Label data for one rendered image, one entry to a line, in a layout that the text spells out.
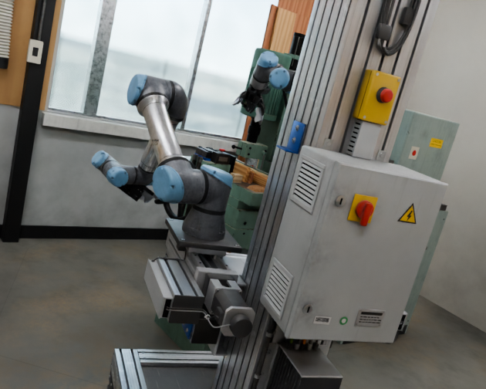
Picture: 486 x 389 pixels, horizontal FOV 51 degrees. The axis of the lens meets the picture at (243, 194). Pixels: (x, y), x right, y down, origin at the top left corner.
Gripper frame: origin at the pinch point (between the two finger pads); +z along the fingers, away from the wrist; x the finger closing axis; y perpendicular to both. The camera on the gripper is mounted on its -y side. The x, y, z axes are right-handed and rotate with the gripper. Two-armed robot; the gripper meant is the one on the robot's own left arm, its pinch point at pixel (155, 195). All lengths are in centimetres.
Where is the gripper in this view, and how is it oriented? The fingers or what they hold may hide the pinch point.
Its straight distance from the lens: 237.3
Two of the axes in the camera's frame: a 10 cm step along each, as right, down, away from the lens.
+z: 5.3, 5.0, 6.8
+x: 6.2, 3.3, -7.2
